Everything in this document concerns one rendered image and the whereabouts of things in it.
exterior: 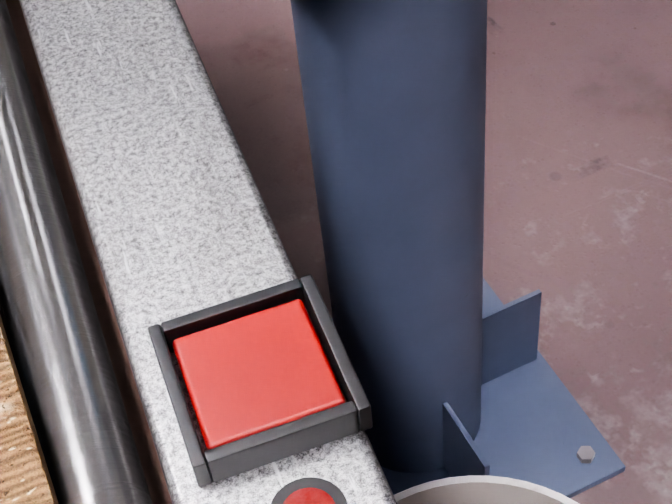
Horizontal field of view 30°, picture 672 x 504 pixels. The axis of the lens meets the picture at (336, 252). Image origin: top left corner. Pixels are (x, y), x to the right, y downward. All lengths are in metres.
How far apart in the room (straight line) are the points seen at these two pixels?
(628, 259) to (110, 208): 1.24
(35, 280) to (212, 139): 0.12
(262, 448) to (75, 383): 0.09
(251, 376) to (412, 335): 0.80
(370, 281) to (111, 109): 0.63
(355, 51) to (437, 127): 0.12
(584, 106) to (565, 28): 0.19
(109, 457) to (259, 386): 0.07
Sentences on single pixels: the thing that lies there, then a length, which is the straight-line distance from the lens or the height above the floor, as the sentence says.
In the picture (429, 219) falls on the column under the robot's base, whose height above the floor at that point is 0.47.
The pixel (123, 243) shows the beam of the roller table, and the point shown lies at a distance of 0.61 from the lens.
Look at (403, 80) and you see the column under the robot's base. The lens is 1.06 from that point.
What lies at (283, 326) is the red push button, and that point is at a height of 0.93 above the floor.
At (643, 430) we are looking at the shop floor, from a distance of 1.62.
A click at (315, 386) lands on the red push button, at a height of 0.93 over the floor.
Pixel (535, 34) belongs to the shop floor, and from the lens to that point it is 2.12.
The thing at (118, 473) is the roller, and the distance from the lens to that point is 0.53.
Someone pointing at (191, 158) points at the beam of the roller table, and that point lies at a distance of 0.64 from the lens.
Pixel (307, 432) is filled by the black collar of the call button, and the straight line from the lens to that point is 0.51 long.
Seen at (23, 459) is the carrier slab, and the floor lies 0.94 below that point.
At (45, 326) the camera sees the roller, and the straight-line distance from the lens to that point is 0.58.
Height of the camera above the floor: 1.36
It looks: 49 degrees down
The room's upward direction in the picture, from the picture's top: 7 degrees counter-clockwise
